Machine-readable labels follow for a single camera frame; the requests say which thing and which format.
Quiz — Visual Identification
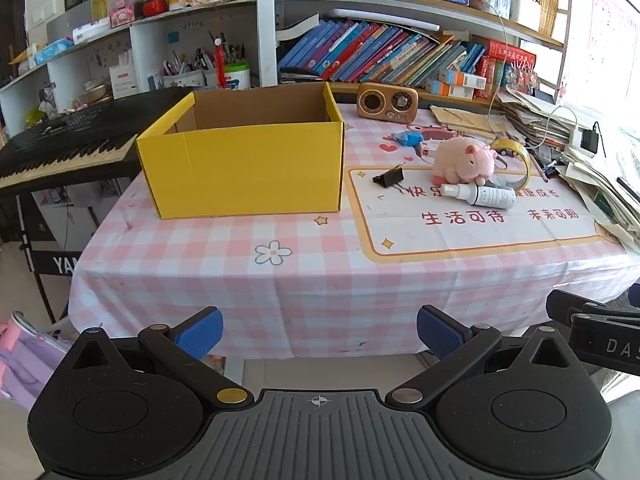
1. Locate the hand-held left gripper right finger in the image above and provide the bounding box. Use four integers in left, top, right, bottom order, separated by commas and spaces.
385, 304, 583, 408

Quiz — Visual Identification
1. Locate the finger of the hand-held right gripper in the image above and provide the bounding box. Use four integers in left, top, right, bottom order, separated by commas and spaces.
570, 312, 640, 377
545, 287, 640, 322

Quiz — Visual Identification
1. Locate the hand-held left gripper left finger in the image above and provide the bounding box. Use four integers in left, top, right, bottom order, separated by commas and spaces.
64, 306, 255, 409

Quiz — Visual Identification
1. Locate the white spray bottle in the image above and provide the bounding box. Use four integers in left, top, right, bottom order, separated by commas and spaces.
440, 182, 517, 209

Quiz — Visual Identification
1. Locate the black binder clip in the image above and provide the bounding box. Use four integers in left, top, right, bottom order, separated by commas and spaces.
372, 165, 405, 191

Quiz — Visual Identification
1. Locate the yellow tape roll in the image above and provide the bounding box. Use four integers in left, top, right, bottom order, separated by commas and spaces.
490, 139, 532, 192

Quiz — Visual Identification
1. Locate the yellow cardboard box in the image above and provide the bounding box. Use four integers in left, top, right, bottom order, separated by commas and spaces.
135, 81, 346, 220

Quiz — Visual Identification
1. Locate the pink plush toy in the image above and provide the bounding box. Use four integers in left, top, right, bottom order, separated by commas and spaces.
431, 137, 498, 186

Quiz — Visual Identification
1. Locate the wooden pencil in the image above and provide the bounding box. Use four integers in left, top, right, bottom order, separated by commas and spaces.
525, 149, 549, 183

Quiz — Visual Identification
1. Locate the black keyboard stand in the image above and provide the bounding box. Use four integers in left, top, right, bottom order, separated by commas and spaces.
15, 192, 83, 326

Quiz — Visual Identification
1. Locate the black power adapter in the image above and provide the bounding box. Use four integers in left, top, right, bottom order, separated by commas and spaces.
580, 122, 601, 156

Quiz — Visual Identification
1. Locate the purple pink backpack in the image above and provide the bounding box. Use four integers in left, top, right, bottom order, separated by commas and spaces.
0, 310, 76, 411

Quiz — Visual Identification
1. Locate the brown paper notebook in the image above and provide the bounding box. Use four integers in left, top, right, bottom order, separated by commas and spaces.
429, 105, 493, 128
440, 115, 512, 140

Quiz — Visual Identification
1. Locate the stack of papers and notebooks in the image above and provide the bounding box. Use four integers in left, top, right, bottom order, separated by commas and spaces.
492, 85, 640, 256

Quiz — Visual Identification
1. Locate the brown retro radio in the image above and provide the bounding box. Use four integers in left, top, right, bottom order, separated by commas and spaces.
356, 82, 418, 122

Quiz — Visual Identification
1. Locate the black electronic keyboard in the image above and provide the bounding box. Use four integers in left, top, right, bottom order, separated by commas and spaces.
0, 87, 193, 196

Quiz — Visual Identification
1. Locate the orange blue carton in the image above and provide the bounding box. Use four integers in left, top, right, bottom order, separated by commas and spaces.
439, 67, 488, 90
425, 79, 475, 100

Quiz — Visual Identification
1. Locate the slim red dictionary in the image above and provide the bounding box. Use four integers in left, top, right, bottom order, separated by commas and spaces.
477, 55, 497, 93

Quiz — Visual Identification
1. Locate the white holder with pens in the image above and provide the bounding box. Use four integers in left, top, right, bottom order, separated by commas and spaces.
161, 47, 221, 90

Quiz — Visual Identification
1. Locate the thick red dictionary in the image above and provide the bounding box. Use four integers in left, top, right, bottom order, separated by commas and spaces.
487, 37, 537, 68

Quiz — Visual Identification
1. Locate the green lidded white jar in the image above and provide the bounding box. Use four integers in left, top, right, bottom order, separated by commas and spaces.
222, 62, 251, 91

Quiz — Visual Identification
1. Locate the red tassel ornament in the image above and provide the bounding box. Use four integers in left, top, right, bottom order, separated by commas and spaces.
214, 37, 229, 87

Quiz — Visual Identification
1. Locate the black stapler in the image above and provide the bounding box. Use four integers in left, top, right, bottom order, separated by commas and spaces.
279, 66, 325, 82

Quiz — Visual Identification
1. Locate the white storage bin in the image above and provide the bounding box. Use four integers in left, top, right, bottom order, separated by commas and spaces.
510, 0, 543, 32

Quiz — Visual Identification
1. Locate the row of leaning colourful books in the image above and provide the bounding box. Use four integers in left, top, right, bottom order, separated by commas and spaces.
277, 19, 488, 86

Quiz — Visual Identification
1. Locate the row of orange books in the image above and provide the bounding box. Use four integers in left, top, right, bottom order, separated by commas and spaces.
537, 0, 565, 38

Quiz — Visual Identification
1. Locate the white wooden bookshelf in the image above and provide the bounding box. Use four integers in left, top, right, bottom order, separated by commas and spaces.
0, 0, 576, 126

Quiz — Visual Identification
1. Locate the blue tissue packet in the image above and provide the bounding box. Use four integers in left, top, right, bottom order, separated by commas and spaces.
35, 37, 76, 63

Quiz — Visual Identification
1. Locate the white light bar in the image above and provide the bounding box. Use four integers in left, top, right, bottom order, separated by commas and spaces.
322, 8, 441, 32

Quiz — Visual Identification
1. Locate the bunch of acrylic figure keychains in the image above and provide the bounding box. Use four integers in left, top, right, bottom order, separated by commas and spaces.
505, 57, 541, 95

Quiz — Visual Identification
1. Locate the pink wall poster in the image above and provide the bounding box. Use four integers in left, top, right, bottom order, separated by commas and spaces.
565, 0, 640, 113

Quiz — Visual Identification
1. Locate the white charging cable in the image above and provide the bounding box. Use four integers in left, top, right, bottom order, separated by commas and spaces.
487, 0, 581, 148

